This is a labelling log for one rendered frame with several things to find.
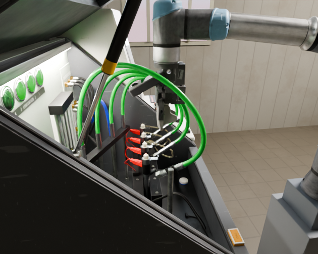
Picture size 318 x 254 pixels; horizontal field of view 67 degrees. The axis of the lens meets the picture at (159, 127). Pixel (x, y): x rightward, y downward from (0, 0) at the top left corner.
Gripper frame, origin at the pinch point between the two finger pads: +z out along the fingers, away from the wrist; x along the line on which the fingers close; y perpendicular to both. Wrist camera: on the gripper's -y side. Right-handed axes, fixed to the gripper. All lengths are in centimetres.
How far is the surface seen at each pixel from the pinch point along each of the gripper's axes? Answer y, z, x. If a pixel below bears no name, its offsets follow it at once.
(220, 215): 18.4, 25.9, -13.2
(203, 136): 9.5, -4.4, -15.9
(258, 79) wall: 156, 46, 232
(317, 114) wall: 261, 103, 237
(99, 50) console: -20.6, -19.0, 35.0
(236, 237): 19.5, 24.7, -22.6
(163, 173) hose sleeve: 0.0, 9.3, -11.8
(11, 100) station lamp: -31.3, -16.8, -20.3
